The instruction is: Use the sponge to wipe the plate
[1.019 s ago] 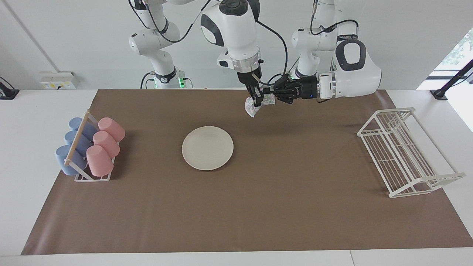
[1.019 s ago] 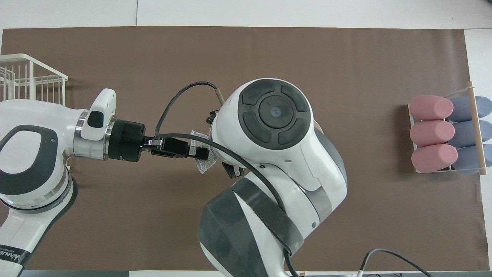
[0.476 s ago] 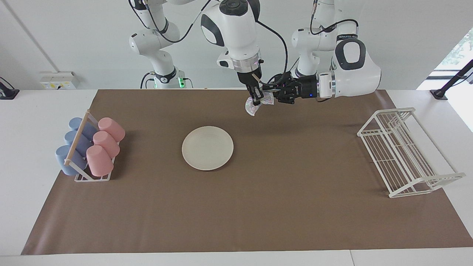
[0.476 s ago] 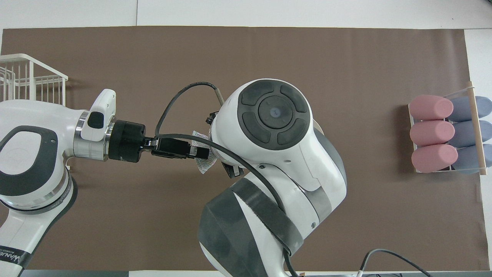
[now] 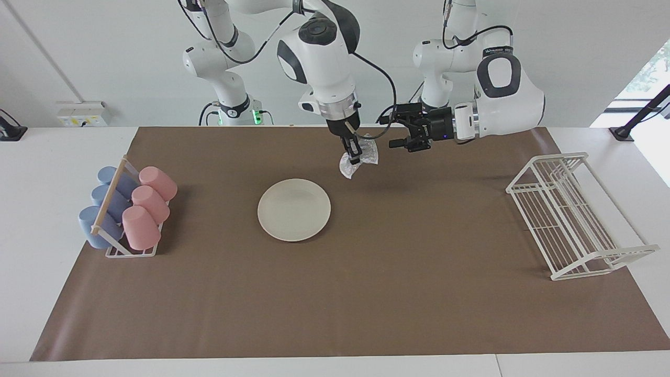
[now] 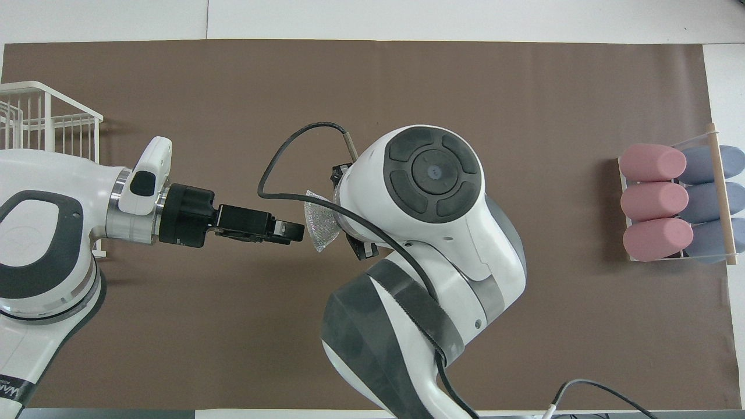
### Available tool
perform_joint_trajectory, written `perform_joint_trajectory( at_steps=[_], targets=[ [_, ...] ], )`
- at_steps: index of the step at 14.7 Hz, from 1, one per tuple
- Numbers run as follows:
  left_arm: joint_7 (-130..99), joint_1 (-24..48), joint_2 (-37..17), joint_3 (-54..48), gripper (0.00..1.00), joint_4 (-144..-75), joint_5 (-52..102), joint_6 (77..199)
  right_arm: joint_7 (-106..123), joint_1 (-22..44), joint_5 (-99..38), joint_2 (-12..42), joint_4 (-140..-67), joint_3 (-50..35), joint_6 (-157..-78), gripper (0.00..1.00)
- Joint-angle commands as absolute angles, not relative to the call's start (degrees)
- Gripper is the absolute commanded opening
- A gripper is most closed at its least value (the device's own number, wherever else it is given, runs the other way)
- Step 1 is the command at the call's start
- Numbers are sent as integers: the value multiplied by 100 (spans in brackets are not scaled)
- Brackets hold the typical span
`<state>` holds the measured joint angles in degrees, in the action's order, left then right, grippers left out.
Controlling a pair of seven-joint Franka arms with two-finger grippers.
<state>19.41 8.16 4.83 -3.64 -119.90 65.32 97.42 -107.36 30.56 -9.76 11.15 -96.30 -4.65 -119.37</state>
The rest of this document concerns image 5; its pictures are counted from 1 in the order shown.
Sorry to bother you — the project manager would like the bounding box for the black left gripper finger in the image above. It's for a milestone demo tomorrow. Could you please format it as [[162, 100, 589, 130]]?
[[379, 103, 422, 126], [388, 135, 431, 154]]

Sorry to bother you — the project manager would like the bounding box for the round cream plate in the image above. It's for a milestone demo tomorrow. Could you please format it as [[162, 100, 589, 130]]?
[[257, 179, 332, 242]]

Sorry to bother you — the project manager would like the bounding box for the brown paper table mat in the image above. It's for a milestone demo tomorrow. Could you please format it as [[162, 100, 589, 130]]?
[[30, 126, 670, 362]]

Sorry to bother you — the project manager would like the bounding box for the pink plastic cup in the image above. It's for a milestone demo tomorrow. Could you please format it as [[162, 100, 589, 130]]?
[[122, 205, 162, 251], [139, 166, 178, 202], [131, 185, 171, 225]]

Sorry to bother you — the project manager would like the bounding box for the blue plastic cup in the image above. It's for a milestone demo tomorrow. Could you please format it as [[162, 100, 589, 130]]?
[[91, 185, 131, 223], [79, 206, 125, 249], [97, 167, 138, 200]]

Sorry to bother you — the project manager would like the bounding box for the white cup rack wooden bar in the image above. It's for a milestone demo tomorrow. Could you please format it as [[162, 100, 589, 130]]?
[[91, 156, 171, 258]]

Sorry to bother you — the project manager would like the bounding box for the black table clamp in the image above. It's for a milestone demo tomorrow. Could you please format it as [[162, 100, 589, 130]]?
[[0, 109, 28, 142]]

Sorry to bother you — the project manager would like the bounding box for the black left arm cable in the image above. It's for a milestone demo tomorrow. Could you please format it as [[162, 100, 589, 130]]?
[[442, 0, 514, 51]]

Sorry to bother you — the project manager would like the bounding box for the black right base cable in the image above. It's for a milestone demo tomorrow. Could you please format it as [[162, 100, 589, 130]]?
[[198, 101, 220, 126]]

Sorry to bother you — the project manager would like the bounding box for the white wire dish rack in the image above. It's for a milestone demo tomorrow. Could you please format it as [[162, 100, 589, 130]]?
[[506, 152, 660, 281]]

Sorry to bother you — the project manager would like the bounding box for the white wall outlet box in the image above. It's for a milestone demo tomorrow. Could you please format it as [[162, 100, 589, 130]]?
[[56, 101, 111, 128]]

